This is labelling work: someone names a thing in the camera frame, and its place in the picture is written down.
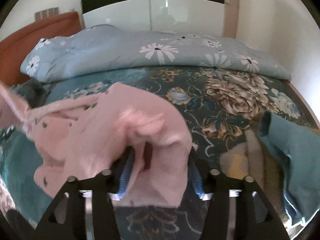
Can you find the pink fleece garment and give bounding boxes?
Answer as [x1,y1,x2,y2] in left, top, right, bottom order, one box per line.
[1,82,192,207]

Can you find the beige yellow folded clothes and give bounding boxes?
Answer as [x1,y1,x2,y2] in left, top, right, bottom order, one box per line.
[220,129,285,213]

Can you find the teal sweater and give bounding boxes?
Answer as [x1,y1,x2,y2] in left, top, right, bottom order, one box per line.
[257,111,319,225]

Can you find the teal floral bed sheet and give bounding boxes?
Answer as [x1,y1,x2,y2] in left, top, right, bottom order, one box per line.
[1,67,316,239]

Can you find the dark grey garment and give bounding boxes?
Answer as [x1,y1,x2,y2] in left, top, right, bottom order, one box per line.
[11,79,49,108]

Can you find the grey-blue daisy quilt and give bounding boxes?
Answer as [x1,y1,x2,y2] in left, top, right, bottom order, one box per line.
[20,24,291,83]

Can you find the orange-brown headboard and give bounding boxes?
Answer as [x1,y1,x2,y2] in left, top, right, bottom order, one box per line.
[0,11,82,86]

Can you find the white black-striped wardrobe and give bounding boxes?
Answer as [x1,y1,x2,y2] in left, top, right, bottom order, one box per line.
[81,0,225,36]

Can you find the beige door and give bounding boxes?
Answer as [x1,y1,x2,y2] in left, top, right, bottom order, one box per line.
[223,0,239,39]

